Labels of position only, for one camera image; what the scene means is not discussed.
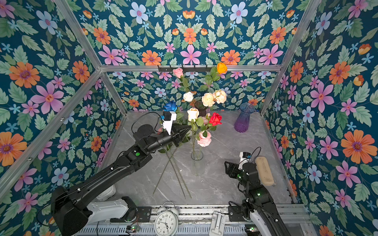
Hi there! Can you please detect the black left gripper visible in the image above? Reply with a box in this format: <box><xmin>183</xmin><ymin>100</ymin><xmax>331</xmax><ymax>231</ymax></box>
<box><xmin>146</xmin><ymin>122</ymin><xmax>192</xmax><ymax>153</ymax></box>

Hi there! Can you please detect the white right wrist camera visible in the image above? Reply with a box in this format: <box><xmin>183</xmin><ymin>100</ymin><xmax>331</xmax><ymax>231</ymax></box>
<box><xmin>238</xmin><ymin>152</ymin><xmax>252</xmax><ymax>170</ymax></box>

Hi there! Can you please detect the cream double-bloom flower stem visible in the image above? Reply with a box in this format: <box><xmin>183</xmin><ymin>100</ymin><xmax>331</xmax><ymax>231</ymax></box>
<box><xmin>201</xmin><ymin>89</ymin><xmax>227</xmax><ymax>108</ymax></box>

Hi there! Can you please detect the dark pink ribbed glass vase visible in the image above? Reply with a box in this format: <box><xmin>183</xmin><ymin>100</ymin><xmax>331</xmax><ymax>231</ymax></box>
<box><xmin>195</xmin><ymin>100</ymin><xmax>207</xmax><ymax>117</ymax></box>

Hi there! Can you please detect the pink double carnation stem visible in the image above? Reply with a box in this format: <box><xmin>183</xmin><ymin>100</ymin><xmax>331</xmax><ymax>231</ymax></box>
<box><xmin>192</xmin><ymin>113</ymin><xmax>212</xmax><ymax>161</ymax></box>

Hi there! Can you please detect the beige cloth roll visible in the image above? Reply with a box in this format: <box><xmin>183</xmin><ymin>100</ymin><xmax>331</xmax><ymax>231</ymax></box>
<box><xmin>255</xmin><ymin>156</ymin><xmax>275</xmax><ymax>186</ymax></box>

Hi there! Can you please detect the red rose stem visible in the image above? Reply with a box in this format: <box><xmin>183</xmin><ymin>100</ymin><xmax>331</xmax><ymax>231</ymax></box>
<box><xmin>208</xmin><ymin>113</ymin><xmax>222</xmax><ymax>138</ymax></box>

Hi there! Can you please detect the pile of artificial flowers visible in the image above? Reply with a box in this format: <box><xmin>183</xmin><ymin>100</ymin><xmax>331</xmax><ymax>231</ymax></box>
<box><xmin>153</xmin><ymin>143</ymin><xmax>192</xmax><ymax>199</ymax></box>

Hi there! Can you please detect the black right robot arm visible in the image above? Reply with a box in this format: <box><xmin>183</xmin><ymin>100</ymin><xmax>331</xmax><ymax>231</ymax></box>
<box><xmin>224</xmin><ymin>161</ymin><xmax>290</xmax><ymax>236</ymax></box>

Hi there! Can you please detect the white twin-bell alarm clock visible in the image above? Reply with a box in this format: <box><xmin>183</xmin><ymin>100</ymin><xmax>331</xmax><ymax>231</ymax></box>
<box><xmin>154</xmin><ymin>201</ymin><xmax>179</xmax><ymax>236</ymax></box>

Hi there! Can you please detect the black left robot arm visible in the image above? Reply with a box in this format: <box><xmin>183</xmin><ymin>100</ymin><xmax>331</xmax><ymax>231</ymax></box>
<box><xmin>51</xmin><ymin>124</ymin><xmax>191</xmax><ymax>236</ymax></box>

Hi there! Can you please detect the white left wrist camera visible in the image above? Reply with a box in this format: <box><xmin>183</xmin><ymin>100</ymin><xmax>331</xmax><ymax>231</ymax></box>
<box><xmin>162</xmin><ymin>111</ymin><xmax>177</xmax><ymax>135</ymax></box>

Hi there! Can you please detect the yellow rose stem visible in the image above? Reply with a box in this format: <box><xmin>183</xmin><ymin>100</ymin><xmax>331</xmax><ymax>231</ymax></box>
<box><xmin>204</xmin><ymin>63</ymin><xmax>228</xmax><ymax>90</ymax></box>

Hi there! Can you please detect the black hook rail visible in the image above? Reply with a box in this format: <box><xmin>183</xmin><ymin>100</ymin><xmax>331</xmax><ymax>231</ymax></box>
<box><xmin>157</xmin><ymin>65</ymin><xmax>217</xmax><ymax>73</ymax></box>

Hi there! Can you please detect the purple ribbed glass vase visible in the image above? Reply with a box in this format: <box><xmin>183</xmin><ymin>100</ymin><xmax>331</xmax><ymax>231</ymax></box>
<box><xmin>234</xmin><ymin>103</ymin><xmax>256</xmax><ymax>133</ymax></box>

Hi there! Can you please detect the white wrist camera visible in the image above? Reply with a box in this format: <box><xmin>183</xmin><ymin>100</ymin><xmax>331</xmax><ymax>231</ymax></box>
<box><xmin>162</xmin><ymin>111</ymin><xmax>177</xmax><ymax>135</ymax></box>
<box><xmin>238</xmin><ymin>152</ymin><xmax>252</xmax><ymax>170</ymax></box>

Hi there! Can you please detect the clear glass cup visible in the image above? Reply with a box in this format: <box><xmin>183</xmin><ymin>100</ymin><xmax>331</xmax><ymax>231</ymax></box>
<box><xmin>191</xmin><ymin>149</ymin><xmax>204</xmax><ymax>176</ymax></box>

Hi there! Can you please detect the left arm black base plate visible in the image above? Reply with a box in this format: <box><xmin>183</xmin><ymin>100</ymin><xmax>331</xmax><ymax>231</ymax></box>
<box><xmin>124</xmin><ymin>206</ymin><xmax>152</xmax><ymax>223</ymax></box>

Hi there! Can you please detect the white plastic clip bracket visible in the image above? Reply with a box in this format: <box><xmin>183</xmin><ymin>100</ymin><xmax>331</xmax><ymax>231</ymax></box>
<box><xmin>209</xmin><ymin>211</ymin><xmax>226</xmax><ymax>236</ymax></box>

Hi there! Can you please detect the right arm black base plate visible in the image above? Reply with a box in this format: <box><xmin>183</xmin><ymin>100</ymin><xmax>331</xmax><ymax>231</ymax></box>
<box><xmin>228</xmin><ymin>205</ymin><xmax>250</xmax><ymax>222</ymax></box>

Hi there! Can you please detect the pink rose stem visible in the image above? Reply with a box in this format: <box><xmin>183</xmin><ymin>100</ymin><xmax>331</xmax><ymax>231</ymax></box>
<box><xmin>172</xmin><ymin>68</ymin><xmax>190</xmax><ymax>93</ymax></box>

